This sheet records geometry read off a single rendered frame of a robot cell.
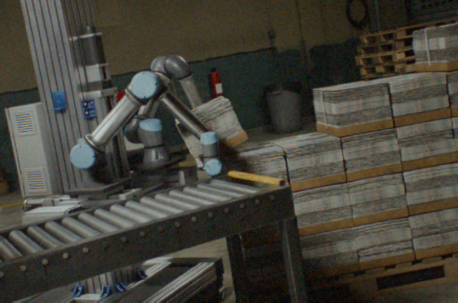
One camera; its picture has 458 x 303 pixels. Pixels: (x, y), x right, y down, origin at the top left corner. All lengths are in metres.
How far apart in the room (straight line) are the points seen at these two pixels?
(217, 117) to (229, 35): 7.45
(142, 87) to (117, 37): 7.07
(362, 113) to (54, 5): 1.60
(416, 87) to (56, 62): 1.79
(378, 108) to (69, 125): 1.55
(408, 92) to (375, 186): 0.50
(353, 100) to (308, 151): 0.34
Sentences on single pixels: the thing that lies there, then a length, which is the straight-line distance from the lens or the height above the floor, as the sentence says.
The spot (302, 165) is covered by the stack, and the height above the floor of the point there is 0.73.
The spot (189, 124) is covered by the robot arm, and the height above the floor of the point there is 1.04.
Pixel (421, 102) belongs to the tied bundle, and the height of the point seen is 0.94.
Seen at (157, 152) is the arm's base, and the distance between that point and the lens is 3.65.
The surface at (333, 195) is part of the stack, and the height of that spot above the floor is 0.55.
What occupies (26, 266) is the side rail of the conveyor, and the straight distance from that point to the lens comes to 2.29.
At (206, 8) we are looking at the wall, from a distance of 10.66.
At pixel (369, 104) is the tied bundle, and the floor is 0.97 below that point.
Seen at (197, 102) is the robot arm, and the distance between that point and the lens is 3.85.
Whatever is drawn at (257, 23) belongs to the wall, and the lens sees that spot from 11.05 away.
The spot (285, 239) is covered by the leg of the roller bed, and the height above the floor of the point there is 0.60.
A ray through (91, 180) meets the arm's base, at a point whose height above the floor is 0.85.
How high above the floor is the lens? 1.32
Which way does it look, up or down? 6 degrees down
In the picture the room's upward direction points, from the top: 9 degrees counter-clockwise
